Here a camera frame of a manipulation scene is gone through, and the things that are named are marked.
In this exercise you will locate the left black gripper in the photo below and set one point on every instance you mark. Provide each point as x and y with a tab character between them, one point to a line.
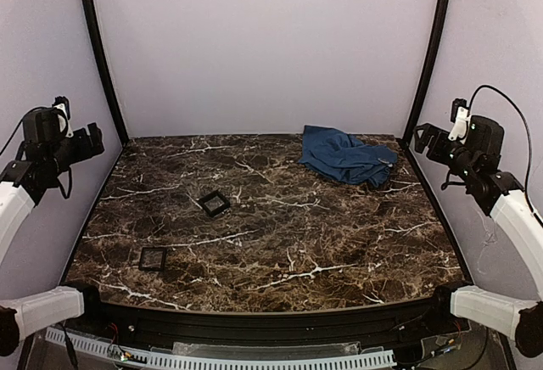
88	142

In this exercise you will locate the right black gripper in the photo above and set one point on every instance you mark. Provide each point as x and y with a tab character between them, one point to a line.
435	142

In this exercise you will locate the blue garment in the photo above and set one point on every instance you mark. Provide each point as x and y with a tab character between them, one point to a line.
344	158

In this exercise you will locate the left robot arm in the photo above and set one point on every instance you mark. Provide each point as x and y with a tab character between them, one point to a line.
49	149

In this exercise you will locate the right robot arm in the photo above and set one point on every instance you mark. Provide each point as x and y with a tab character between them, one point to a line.
472	151

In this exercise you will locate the black square box lower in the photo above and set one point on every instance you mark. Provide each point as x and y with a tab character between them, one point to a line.
152	259

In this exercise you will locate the black square box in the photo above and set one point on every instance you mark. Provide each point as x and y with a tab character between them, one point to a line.
214	203
152	259

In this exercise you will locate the black square box upper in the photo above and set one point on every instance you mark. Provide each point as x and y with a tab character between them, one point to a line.
214	203

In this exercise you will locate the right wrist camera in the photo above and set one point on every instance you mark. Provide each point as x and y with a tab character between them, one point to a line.
460	117

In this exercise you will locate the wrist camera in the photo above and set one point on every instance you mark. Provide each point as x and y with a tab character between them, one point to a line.
460	117
62	105

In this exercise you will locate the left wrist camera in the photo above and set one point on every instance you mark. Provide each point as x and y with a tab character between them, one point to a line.
62	105

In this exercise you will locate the right black frame post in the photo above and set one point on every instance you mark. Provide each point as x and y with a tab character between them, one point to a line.
430	57

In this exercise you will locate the black frame post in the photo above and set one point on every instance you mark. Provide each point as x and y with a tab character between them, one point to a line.
430	57
101	62

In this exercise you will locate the left black frame post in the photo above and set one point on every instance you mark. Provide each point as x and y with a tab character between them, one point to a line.
101	62

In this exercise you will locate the black front rail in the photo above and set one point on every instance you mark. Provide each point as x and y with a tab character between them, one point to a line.
392	325

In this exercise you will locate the white slotted cable duct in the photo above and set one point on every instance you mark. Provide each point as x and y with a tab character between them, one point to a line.
198	356

